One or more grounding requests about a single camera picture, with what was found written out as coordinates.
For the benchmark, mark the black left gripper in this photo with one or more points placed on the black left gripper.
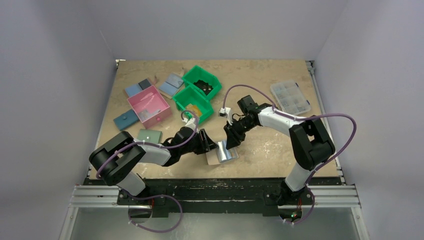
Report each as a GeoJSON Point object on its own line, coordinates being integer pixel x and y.
{"type": "Point", "coordinates": [204, 147]}

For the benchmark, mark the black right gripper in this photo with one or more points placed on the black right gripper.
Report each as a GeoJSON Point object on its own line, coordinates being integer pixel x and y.
{"type": "Point", "coordinates": [235, 126]}

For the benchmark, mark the beige leather card holder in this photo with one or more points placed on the beige leather card holder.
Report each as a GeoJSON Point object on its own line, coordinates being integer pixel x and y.
{"type": "Point", "coordinates": [220, 154]}

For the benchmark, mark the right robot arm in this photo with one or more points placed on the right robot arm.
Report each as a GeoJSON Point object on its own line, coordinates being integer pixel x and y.
{"type": "Point", "coordinates": [310, 141]}

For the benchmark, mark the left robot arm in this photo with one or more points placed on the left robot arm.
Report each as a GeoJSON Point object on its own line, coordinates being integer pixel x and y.
{"type": "Point", "coordinates": [114, 161]}

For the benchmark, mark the yellow card in bin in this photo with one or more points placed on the yellow card in bin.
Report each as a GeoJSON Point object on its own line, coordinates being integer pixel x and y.
{"type": "Point", "coordinates": [194, 109]}

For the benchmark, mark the green bin with yellow card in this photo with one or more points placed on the green bin with yellow card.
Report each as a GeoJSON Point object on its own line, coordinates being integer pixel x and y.
{"type": "Point", "coordinates": [189, 95]}

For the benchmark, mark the green closed card holder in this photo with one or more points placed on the green closed card holder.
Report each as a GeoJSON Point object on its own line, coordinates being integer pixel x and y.
{"type": "Point", "coordinates": [149, 135]}

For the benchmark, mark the light blue open card holder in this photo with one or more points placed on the light blue open card holder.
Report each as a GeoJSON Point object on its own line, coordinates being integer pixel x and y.
{"type": "Point", "coordinates": [171, 85]}

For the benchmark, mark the dark blue closed card holder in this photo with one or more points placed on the dark blue closed card holder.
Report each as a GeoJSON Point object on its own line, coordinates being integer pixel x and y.
{"type": "Point", "coordinates": [126, 120]}

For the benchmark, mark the blue grey open card holder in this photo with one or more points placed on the blue grey open card holder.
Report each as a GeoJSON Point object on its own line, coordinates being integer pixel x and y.
{"type": "Point", "coordinates": [137, 87]}

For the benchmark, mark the green bin with black parts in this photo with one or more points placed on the green bin with black parts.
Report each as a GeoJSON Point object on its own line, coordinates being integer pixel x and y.
{"type": "Point", "coordinates": [196, 73]}

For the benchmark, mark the black parts in bin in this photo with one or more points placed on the black parts in bin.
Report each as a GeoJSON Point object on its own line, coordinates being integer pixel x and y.
{"type": "Point", "coordinates": [203, 86]}

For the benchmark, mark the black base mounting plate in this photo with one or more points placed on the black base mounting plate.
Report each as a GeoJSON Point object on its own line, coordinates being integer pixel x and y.
{"type": "Point", "coordinates": [227, 195]}

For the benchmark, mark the clear plastic screw organizer box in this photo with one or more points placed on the clear plastic screw organizer box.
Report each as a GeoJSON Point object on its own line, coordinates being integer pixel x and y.
{"type": "Point", "coordinates": [290, 98]}

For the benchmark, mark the pink box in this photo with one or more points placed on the pink box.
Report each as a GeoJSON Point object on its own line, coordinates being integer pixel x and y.
{"type": "Point", "coordinates": [150, 107]}

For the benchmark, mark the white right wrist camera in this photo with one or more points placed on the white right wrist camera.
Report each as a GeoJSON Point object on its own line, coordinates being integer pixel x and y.
{"type": "Point", "coordinates": [226, 112]}

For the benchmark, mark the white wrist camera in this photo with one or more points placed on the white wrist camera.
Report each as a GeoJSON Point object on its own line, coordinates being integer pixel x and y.
{"type": "Point", "coordinates": [190, 123]}
{"type": "Point", "coordinates": [226, 112]}

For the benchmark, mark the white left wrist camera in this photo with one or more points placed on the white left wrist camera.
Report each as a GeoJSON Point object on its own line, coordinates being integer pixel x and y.
{"type": "Point", "coordinates": [190, 123]}

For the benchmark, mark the aluminium frame rail right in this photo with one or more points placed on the aluminium frame rail right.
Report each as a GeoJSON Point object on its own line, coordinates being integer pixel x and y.
{"type": "Point", "coordinates": [311, 69]}

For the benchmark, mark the aluminium frame rail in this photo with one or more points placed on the aluminium frame rail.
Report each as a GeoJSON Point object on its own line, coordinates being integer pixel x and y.
{"type": "Point", "coordinates": [311, 69]}
{"type": "Point", "coordinates": [94, 214]}

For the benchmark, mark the aluminium front frame rail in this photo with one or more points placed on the aluminium front frame rail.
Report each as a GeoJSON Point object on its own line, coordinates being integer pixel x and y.
{"type": "Point", "coordinates": [94, 214]}

